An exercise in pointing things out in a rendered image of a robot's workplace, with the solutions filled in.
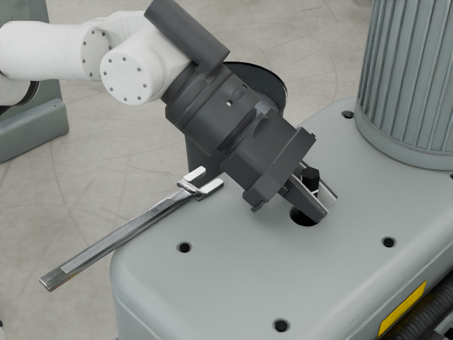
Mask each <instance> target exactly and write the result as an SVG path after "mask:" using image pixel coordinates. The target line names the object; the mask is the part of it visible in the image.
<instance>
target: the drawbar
mask: <svg viewBox="0 0 453 340"><path fill-rule="evenodd" d="M301 175H302V183H303V184H304V185H305V187H306V188H307V189H308V190H309V191H310V192H314V191H316V190H318V187H319V181H320V172H319V170H318V169H315V168H313V167H308V168H305V169H302V171H301ZM313 223H314V220H312V219H311V218H309V217H308V216H307V215H306V214H304V213H303V212H301V211H300V210H298V209H297V220H296V224H298V225H302V226H306V227H309V226H313Z"/></svg>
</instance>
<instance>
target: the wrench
mask: <svg viewBox="0 0 453 340"><path fill-rule="evenodd" d="M205 174H206V169H205V168H203V167H202V166H201V167H199V168H197V169H196V170H194V171H192V172H191V173H190V174H188V175H186V176H185V177H184V178H183V179H181V180H180V181H178V182H177V187H179V189H178V190H176V191H174V192H173V193H172V194H169V195H168V196H167V197H165V198H163V199H162V200H160V201H159V202H157V203H156V204H154V205H153V206H151V207H150V208H148V209H146V210H145V211H144V212H142V213H140V214H139V215H137V216H136V217H134V218H133V219H131V220H129V221H128V222H126V223H125V224H123V225H122V226H120V227H118V228H117V229H116V230H114V231H112V232H111V233H109V234H108V235H106V236H104V237H103V238H102V239H100V240H98V241H97V242H95V243H94V244H92V245H91V246H89V247H87V248H86V249H85V250H83V251H81V252H80V253H78V254H76V255H75V256H74V257H72V258H70V259H69V260H67V261H66V262H64V263H63V264H61V265H60V266H58V267H57V268H55V269H53V270H52V271H51V272H49V273H47V274H46V275H44V276H43V277H41V278H40V279H39V282H40V284H41V285H42V286H43V287H44V288H45V289H46V290H47V291H48V292H52V291H53V290H55V289H56V288H58V287H60V286H61V285H62V284H64V283H66V282H67V281H69V280H70V279H72V278H73V277H75V276H76V275H78V274H79V273H81V272H82V271H84V270H85V269H87V268H88V267H89V266H91V265H93V264H94V263H95V262H97V261H99V260H100V259H101V258H103V257H105V256H106V255H107V254H109V253H111V252H112V251H113V250H115V249H117V248H118V247H120V246H122V245H123V244H124V243H126V242H128V241H129V240H130V239H132V238H133V237H135V236H136V235H138V234H139V233H141V232H142V231H144V230H145V229H147V228H149V227H150V226H151V225H153V224H155V223H156V222H157V221H159V220H161V219H162V218H163V217H165V216H167V215H168V214H169V213H171V212H173V211H174V210H175V209H177V208H179V207H180V206H182V205H183V204H185V203H186V202H188V201H189V200H191V199H192V198H194V199H195V200H197V201H198V202H199V201H201V200H203V199H204V198H207V197H209V195H211V194H213V193H214V192H215V191H217V190H219V189H220V188H221V187H223V186H224V182H223V181H222V180H221V179H215V180H214V181H212V182H211V183H209V184H208V185H206V186H205V187H203V188H202V189H200V190H199V189H197V188H196V187H195V186H193V185H192V183H194V182H195V181H197V180H199V179H200V178H202V177H203V176H205Z"/></svg>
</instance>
